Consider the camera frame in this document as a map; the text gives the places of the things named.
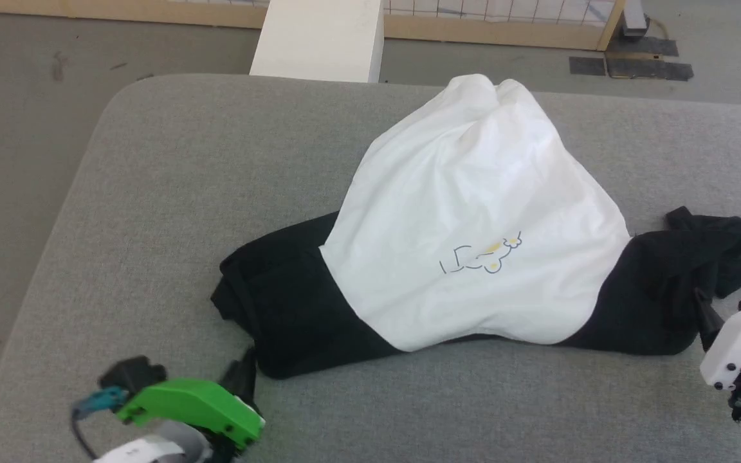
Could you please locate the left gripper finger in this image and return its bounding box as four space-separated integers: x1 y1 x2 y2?
239 346 259 407
219 363 244 401

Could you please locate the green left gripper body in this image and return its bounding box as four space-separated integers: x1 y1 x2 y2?
116 377 266 449

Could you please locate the black and white t-shirt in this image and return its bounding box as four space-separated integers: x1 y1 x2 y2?
210 73 741 380

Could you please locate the large black floor plate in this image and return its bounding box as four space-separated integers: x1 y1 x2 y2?
605 35 695 82

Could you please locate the small black floor plate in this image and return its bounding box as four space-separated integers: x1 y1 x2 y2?
568 56 608 78

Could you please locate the metal partition foot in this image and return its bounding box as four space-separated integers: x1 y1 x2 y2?
621 0 649 37

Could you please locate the white rectangular box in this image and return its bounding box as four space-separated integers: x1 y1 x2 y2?
249 0 386 84

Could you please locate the lemon print partition screen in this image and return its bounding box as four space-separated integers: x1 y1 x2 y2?
0 0 627 52

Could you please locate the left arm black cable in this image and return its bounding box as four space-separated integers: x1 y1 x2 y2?
71 385 129 461

